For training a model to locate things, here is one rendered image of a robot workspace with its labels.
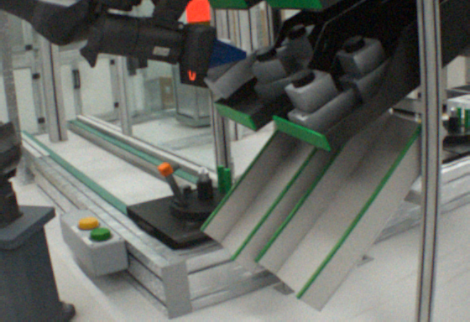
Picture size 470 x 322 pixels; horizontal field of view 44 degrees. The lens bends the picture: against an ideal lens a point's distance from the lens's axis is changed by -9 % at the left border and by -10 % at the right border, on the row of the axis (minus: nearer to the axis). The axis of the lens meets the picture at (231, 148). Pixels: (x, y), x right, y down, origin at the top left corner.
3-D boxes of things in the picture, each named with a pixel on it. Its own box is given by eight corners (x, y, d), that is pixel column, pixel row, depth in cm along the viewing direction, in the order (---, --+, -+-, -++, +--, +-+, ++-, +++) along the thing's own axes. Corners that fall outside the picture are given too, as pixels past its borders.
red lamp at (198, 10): (193, 22, 130) (191, -1, 129) (183, 22, 134) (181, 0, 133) (214, 19, 132) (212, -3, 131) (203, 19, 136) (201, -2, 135)
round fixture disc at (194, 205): (191, 227, 111) (190, 217, 110) (158, 206, 123) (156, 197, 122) (258, 209, 118) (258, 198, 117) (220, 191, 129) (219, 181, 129)
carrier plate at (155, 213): (180, 253, 105) (179, 242, 104) (127, 215, 125) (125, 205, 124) (296, 219, 116) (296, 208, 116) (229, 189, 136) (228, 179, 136)
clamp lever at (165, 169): (179, 204, 116) (161, 169, 112) (174, 200, 117) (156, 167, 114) (194, 193, 117) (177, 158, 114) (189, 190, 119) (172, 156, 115)
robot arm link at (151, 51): (144, 65, 74) (154, 16, 73) (116, 53, 91) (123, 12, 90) (208, 75, 78) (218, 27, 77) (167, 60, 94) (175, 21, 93)
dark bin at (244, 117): (256, 132, 83) (229, 84, 80) (221, 116, 95) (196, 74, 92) (405, 30, 88) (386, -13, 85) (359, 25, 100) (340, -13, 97)
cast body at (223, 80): (226, 100, 87) (195, 60, 84) (214, 95, 91) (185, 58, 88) (270, 60, 88) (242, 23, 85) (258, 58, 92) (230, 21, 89)
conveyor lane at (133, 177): (188, 298, 107) (181, 248, 105) (56, 186, 177) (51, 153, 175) (316, 254, 121) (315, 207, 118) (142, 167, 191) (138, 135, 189)
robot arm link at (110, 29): (79, 69, 78) (94, 0, 76) (75, 58, 83) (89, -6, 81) (129, 75, 81) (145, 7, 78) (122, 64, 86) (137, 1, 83)
